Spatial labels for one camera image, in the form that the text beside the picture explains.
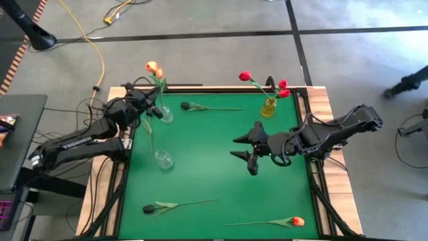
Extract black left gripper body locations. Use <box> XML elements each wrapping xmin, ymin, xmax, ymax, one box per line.
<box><xmin>125</xmin><ymin>83</ymin><xmax>153</xmax><ymax>116</ymax></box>

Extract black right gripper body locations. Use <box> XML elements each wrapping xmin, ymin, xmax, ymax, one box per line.
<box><xmin>247</xmin><ymin>120</ymin><xmax>295</xmax><ymax>175</ymax></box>

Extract black tulip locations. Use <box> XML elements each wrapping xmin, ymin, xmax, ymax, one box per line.
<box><xmin>142</xmin><ymin>197</ymin><xmax>220</xmax><ymax>215</ymax></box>
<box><xmin>180</xmin><ymin>101</ymin><xmax>245</xmax><ymax>113</ymax></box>

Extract red tulip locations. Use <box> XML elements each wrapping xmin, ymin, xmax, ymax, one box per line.
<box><xmin>238</xmin><ymin>70</ymin><xmax>272</xmax><ymax>101</ymax></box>
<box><xmin>272</xmin><ymin>88</ymin><xmax>292</xmax><ymax>101</ymax></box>
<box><xmin>272</xmin><ymin>79</ymin><xmax>289</xmax><ymax>100</ymax></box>

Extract clear ribbed glass vase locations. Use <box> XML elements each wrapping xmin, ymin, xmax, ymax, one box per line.
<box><xmin>159</xmin><ymin>104</ymin><xmax>175</xmax><ymax>125</ymax></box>

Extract yellow glass vase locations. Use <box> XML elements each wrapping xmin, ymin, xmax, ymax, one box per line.
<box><xmin>260</xmin><ymin>96</ymin><xmax>278</xmax><ymax>118</ymax></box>

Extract clear round patterned vase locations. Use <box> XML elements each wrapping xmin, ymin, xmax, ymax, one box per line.
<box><xmin>154</xmin><ymin>149</ymin><xmax>175</xmax><ymax>171</ymax></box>

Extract green table mat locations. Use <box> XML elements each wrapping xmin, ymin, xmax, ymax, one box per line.
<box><xmin>118</xmin><ymin>92</ymin><xmax>319</xmax><ymax>239</ymax></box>

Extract black stand leg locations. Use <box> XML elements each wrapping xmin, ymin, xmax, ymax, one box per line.
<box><xmin>0</xmin><ymin>0</ymin><xmax>58</xmax><ymax>52</ymax></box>

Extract black desk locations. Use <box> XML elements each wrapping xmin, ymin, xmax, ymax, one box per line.
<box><xmin>0</xmin><ymin>94</ymin><xmax>48</xmax><ymax>193</ymax></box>

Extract colourful packet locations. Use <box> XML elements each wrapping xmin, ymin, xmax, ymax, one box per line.
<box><xmin>0</xmin><ymin>113</ymin><xmax>20</xmax><ymax>148</ymax></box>

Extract black orange-edged floor mat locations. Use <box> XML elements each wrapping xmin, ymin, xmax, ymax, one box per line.
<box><xmin>0</xmin><ymin>0</ymin><xmax>48</xmax><ymax>96</ymax></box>

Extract grey stand foot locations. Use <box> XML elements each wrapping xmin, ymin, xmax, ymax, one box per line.
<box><xmin>397</xmin><ymin>117</ymin><xmax>428</xmax><ymax>138</ymax></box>

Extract black chair base leg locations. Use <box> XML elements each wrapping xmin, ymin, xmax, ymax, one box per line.
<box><xmin>383</xmin><ymin>65</ymin><xmax>428</xmax><ymax>100</ymax></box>

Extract purple lit keyboard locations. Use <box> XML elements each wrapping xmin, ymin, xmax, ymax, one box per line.
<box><xmin>0</xmin><ymin>199</ymin><xmax>15</xmax><ymax>232</ymax></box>

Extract long yellow floor cable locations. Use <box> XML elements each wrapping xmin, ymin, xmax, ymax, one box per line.
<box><xmin>58</xmin><ymin>0</ymin><xmax>106</xmax><ymax>127</ymax></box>

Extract yellow cable with plug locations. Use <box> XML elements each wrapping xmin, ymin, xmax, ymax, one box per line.
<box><xmin>102</xmin><ymin>0</ymin><xmax>134</xmax><ymax>26</ymax></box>

